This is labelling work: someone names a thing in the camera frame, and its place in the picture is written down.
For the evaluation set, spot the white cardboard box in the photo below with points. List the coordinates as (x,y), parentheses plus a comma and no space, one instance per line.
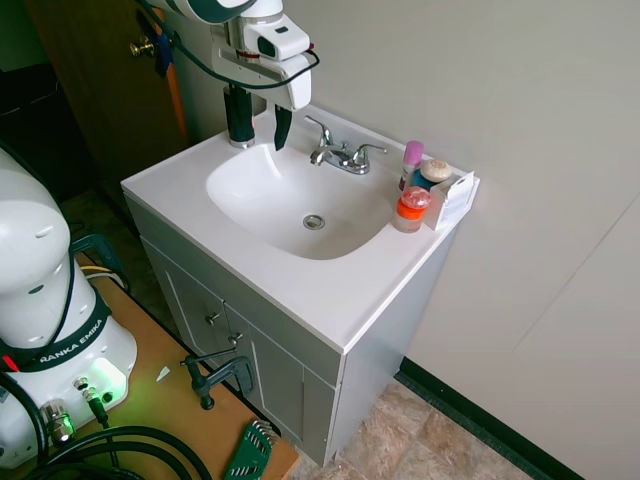
(452,202)

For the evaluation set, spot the black C-clamp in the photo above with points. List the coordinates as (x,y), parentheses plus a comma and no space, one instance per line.
(210,380)

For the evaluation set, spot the pink deodorant bottle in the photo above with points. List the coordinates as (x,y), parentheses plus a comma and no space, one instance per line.
(413,155)

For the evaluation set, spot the metal cabinet knob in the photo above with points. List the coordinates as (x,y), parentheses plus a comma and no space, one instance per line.
(235,339)
(214,318)

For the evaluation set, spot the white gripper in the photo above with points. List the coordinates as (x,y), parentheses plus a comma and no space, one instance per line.
(300,80)

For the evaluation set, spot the dark green metal frame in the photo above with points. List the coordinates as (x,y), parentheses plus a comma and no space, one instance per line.
(102,247)

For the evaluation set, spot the orange jar with pink top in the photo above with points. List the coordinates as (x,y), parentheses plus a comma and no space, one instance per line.
(411,212)

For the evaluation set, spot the brass door knob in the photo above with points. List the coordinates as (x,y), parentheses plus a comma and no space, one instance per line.
(141,47)

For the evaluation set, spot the blue jar with wooden lid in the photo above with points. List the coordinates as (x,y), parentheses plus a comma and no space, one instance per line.
(435,171)

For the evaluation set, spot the brown wooden door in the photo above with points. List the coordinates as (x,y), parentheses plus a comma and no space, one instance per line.
(100,90)

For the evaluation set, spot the grey vanity cabinet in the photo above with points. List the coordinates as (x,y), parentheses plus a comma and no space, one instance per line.
(280,360)

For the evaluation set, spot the green hex key set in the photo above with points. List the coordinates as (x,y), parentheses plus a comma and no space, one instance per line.
(250,450)

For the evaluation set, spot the blue tape strip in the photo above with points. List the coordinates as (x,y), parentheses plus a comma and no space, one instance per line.
(163,52)

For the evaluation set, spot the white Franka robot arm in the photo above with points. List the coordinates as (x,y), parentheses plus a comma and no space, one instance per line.
(35,240)

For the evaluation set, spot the black baseboard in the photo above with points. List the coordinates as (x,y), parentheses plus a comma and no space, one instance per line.
(480,415)

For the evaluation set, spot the white sink countertop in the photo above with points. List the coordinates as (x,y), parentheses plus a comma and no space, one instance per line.
(300,280)

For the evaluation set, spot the white paper scrap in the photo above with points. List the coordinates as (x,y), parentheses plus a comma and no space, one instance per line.
(163,374)

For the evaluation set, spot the chrome sink faucet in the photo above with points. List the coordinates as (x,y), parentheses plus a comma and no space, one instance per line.
(345,159)

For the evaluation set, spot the chrome sink drain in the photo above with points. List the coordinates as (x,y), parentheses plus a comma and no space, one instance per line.
(314,221)

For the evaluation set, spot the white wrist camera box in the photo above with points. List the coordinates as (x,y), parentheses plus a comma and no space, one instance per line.
(285,37)

